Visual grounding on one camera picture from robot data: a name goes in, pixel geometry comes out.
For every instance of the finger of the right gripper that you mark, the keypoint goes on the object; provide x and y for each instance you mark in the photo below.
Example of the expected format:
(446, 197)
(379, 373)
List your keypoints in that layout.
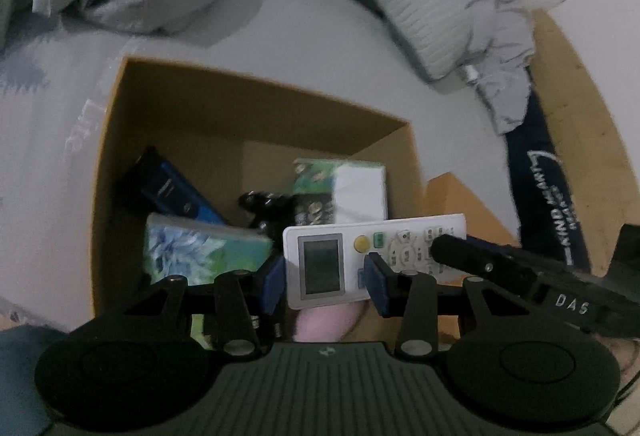
(477, 259)

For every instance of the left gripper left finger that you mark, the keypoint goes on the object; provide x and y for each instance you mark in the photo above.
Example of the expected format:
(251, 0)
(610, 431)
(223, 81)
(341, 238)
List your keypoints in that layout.
(248, 310)

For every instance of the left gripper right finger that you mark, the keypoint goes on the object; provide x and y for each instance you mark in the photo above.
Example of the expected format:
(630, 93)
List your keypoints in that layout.
(411, 298)

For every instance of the floral tissue pack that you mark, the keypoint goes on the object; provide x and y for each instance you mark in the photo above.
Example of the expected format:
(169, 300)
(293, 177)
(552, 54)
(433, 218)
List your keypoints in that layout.
(200, 251)

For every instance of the pink computer mouse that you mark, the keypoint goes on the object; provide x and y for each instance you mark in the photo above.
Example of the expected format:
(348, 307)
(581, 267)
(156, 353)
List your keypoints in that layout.
(327, 324)

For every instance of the orange box lid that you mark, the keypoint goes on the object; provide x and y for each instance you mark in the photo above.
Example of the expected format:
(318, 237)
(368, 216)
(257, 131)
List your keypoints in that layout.
(446, 195)

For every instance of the white remote control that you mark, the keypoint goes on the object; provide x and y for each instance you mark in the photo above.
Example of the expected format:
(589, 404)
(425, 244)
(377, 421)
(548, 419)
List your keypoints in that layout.
(344, 263)

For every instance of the green tissue pack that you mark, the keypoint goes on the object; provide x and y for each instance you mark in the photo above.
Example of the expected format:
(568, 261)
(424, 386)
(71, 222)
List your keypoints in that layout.
(339, 191)

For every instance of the dark blue box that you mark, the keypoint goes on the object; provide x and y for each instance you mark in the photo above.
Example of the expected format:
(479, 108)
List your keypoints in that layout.
(169, 190)

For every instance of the person hand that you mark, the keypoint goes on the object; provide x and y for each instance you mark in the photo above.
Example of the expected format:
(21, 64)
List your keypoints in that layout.
(626, 353)

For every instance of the black printed pillow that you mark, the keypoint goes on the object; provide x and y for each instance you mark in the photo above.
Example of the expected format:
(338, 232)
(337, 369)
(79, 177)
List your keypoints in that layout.
(549, 226)

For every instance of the wooden headboard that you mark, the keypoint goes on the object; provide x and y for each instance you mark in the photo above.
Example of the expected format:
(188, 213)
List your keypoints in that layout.
(594, 157)

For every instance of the orange cardboard box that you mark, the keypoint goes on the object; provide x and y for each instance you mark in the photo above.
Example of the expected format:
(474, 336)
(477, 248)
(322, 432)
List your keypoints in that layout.
(228, 134)

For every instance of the white charger plug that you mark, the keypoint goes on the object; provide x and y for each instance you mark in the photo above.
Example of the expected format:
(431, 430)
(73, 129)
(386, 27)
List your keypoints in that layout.
(470, 74)

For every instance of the grey lilac duvet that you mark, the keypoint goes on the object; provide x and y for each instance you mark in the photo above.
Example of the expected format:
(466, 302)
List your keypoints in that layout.
(500, 47)

